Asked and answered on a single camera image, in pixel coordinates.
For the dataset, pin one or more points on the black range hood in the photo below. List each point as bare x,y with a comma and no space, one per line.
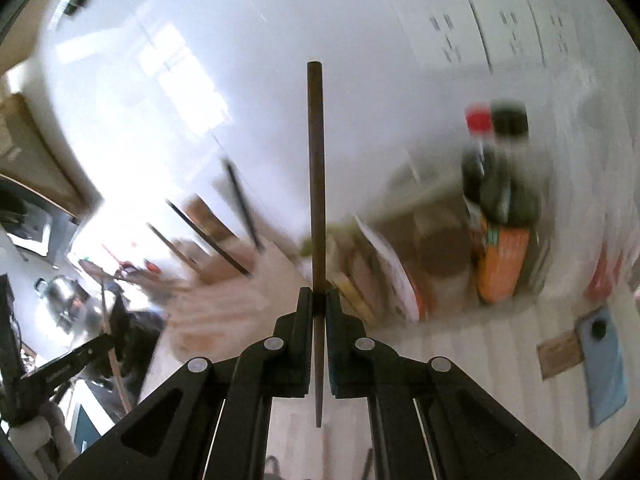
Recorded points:
35,224

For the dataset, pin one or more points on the dark brown chopstick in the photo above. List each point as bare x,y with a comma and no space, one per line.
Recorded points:
209,240
317,185
240,199

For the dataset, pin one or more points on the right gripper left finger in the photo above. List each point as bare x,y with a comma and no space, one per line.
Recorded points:
280,365

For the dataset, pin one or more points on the cream utensil holder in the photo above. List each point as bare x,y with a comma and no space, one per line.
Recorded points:
220,319

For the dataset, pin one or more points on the black chopstick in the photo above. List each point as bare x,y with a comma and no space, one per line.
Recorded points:
173,248

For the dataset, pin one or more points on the black cap sauce bottle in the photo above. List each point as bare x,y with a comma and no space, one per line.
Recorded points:
510,203

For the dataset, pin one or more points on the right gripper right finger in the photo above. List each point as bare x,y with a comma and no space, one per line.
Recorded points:
358,364

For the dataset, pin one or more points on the clear seasoning organizer tray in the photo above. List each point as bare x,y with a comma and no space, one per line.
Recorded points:
425,220

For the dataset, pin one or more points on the clear plastic bag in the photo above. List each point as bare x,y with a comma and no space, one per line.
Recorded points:
595,187

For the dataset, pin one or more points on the steel steamer pot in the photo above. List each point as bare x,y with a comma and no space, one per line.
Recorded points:
71,306

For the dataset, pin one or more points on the white wall socket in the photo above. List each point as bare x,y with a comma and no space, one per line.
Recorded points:
444,39
556,34
509,33

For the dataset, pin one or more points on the white wall socket middle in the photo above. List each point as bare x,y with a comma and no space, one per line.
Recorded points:
509,33

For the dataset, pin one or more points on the blue smartphone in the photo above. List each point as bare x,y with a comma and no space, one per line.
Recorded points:
602,354

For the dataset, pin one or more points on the white wall socket left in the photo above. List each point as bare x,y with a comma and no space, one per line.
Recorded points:
444,39

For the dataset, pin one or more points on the red cap soy bottle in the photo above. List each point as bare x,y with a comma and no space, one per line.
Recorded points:
479,156

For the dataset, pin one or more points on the white paper packet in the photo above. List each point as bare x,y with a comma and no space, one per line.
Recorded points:
402,294

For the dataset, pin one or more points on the white wall socket right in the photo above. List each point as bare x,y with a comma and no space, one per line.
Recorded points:
556,34

